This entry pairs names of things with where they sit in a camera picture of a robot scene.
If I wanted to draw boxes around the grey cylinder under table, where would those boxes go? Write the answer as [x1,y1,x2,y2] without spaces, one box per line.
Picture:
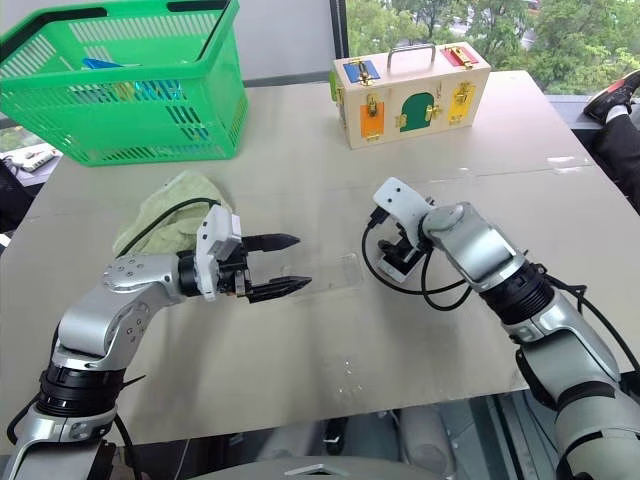
[398,405,454,474]

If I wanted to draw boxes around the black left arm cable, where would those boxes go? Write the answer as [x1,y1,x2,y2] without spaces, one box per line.
[118,197,222,254]

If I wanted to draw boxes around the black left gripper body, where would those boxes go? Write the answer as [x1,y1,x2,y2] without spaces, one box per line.
[216,235,251,302]

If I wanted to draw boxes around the wooden lock box coloured doors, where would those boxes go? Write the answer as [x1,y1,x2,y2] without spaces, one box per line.
[328,43,493,151]

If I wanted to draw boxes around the green plastic shopping basket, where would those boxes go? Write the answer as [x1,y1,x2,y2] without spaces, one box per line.
[0,0,250,168]

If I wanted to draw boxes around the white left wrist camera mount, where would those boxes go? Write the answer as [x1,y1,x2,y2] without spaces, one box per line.
[194,204,244,302]

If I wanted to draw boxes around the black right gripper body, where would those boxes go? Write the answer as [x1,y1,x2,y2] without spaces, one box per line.
[378,222,426,269]

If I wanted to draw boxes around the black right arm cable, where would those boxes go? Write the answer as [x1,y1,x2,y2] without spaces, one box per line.
[360,208,640,374]

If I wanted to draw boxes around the blue flat packet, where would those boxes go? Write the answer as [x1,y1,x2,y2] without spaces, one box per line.
[81,56,145,72]

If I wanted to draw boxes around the light green towel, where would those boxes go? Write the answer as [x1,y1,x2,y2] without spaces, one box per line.
[112,169,237,261]

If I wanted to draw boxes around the black red sneaker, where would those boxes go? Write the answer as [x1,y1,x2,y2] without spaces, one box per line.
[583,69,640,124]

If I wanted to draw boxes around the black window frame post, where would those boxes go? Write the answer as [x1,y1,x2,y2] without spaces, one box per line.
[329,0,350,60]

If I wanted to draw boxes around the clear plastic bag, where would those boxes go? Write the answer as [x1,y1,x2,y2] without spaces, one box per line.
[287,253,363,302]

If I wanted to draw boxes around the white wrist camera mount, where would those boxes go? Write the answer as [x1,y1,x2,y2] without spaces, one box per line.
[372,175,432,251]
[194,204,244,302]

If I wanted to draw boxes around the white device with buttons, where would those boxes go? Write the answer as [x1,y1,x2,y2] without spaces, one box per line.
[0,146,57,174]

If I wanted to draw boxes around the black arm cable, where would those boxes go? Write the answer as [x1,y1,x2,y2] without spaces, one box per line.
[118,197,222,254]
[360,208,640,374]

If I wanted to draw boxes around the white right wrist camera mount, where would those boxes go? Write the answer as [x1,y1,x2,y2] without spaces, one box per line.
[372,175,432,251]

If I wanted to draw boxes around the person's leg dark trousers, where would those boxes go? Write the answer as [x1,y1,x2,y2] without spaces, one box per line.
[591,110,640,217]

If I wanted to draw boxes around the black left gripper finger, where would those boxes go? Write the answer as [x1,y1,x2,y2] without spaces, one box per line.
[247,275,314,305]
[242,232,302,254]

